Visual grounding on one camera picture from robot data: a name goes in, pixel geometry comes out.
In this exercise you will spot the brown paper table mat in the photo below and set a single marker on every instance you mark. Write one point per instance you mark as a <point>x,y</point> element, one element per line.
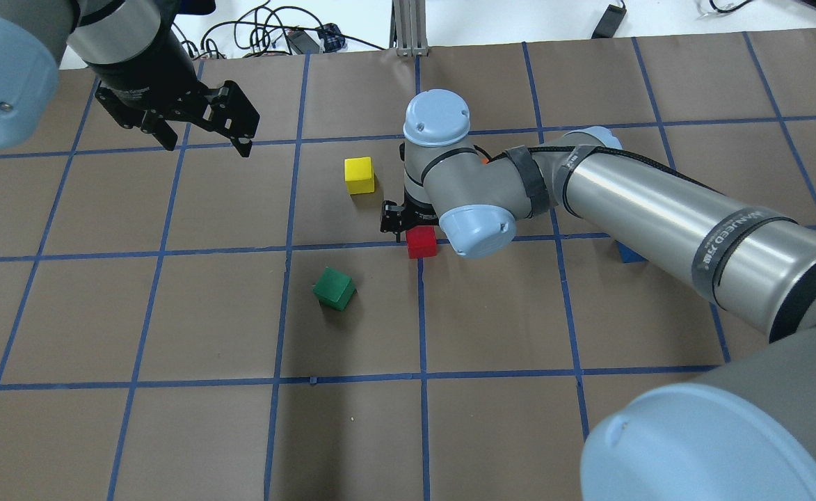
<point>160,340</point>

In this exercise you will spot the green wooden block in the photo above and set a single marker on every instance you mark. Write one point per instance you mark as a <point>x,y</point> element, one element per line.
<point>334,289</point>

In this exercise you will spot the yellow wooden block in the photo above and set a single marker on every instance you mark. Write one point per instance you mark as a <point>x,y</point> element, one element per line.
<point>359,176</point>

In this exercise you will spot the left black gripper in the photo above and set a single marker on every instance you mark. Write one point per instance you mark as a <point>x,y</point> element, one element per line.
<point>149,75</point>

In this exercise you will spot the black power adapter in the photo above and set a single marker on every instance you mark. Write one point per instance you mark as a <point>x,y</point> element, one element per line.
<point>610,21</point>

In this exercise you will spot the red wooden block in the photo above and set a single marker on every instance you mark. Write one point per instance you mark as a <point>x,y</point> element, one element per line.
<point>421,242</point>

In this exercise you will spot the aluminium frame post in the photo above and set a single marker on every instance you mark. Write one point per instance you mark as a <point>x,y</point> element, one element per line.
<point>408,28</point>

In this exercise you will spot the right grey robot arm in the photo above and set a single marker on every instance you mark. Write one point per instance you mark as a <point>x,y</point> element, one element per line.
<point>744,431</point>

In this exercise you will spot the blue wooden block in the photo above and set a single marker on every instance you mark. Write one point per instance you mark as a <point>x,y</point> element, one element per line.
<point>628,255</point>

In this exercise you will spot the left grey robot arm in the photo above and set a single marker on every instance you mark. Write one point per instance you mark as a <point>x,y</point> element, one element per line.
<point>34,36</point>

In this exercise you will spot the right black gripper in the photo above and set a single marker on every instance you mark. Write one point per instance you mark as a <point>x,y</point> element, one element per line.
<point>396,216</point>

